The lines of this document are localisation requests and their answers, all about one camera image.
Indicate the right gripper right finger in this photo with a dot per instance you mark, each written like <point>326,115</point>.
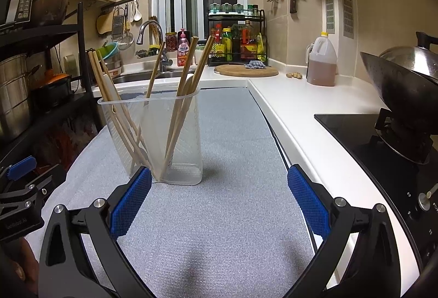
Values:
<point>373,269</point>

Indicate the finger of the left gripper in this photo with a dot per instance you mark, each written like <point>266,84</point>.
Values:
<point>20,169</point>

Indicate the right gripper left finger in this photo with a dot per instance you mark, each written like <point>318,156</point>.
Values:
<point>64,267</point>

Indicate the wooden chopstick pair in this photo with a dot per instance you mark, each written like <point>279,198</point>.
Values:
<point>190,92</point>

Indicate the chrome kitchen faucet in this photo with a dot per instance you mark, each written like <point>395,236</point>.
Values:
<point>155,34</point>

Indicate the person's left hand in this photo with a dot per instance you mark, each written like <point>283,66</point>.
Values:
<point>19,270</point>

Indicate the stainless steel stock pot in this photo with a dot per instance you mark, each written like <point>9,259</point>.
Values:
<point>15,115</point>

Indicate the black metal shelf rack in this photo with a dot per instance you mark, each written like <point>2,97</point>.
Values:
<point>33,41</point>

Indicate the black gas stove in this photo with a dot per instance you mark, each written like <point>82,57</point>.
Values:
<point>399,180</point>

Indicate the orange lidded pot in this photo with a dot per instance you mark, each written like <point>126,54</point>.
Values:
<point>50,78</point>

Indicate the grey table mat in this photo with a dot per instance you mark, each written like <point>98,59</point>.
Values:
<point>240,232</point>

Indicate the green and blue bowls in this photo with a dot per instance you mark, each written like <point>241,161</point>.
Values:
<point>108,50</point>

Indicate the clear plastic utensil container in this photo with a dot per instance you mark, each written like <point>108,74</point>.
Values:
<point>185,165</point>

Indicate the dark glass bowl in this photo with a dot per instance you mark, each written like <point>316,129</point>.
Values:
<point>48,12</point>

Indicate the hanging wooden cutting board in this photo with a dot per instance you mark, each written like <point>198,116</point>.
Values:
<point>104,23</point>

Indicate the hanging metal grater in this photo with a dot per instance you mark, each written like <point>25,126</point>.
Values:
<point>118,23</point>

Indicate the stainless steel sink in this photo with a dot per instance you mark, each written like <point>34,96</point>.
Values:
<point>146,76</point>

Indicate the hanging white ladle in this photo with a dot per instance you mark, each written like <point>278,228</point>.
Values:
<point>137,15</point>

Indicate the black wok with lid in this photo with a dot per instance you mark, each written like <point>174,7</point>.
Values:
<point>406,79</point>

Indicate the red chili jar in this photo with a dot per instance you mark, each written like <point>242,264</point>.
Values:
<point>171,41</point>

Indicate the ginger root piece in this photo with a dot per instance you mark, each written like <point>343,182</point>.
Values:
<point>294,75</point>

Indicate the plastic jug of brown liquid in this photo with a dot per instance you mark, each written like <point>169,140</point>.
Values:
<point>321,60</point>

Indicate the red dish soap bottle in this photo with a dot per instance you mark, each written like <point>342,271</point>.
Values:
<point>182,48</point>

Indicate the blue checkered cloth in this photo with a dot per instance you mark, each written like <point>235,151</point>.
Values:
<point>255,65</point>

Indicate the round wooden cutting board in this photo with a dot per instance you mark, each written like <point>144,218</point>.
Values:
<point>235,70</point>

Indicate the black spice rack with bottles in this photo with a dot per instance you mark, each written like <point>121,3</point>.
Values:
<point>239,33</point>

